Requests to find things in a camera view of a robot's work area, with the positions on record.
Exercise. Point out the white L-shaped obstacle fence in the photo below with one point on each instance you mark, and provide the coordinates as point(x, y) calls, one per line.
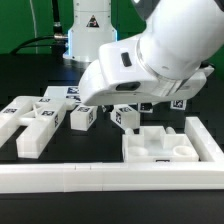
point(207, 173)

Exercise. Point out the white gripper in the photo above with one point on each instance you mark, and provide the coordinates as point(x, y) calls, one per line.
point(120, 76)

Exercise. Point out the white chair seat part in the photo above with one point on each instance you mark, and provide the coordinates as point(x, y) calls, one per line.
point(157, 144)

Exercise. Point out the white chair back part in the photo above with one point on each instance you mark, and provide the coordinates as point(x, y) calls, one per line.
point(41, 117)

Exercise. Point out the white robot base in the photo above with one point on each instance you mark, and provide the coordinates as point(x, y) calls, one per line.
point(92, 27)

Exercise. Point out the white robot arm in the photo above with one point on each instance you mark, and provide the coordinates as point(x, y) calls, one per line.
point(161, 64)

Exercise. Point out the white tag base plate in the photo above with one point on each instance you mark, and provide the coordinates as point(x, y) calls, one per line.
point(71, 92)

